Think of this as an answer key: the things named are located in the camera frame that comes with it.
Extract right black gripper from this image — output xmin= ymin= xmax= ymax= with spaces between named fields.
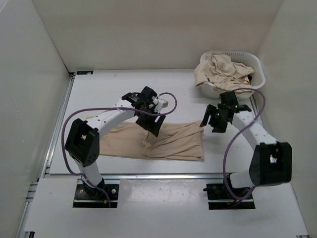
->
xmin=199 ymin=105 xmax=228 ymax=134

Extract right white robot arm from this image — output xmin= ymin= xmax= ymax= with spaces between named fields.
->
xmin=200 ymin=91 xmax=292 ymax=200

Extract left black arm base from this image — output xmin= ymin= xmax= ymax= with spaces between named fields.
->
xmin=73 ymin=180 xmax=119 ymax=208

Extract black corner label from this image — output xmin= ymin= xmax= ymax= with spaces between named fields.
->
xmin=76 ymin=70 xmax=94 ymax=75

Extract right aluminium rail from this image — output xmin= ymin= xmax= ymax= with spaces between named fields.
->
xmin=249 ymin=95 xmax=259 ymax=116

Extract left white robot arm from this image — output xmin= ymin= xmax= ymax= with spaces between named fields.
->
xmin=61 ymin=86 xmax=168 ymax=200

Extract beige trousers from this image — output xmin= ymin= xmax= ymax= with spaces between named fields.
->
xmin=100 ymin=121 xmax=205 ymax=161

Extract beige clothes pile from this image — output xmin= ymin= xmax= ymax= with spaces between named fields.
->
xmin=194 ymin=52 xmax=255 ymax=94

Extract white laundry basket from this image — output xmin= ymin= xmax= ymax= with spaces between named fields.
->
xmin=194 ymin=51 xmax=265 ymax=100

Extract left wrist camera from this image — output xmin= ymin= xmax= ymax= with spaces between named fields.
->
xmin=153 ymin=98 xmax=168 ymax=113

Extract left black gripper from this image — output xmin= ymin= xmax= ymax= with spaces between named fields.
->
xmin=135 ymin=105 xmax=165 ymax=136

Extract front aluminium rail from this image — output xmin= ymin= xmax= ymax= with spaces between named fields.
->
xmin=102 ymin=173 xmax=223 ymax=180

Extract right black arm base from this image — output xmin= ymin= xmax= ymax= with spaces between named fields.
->
xmin=203 ymin=183 xmax=256 ymax=210

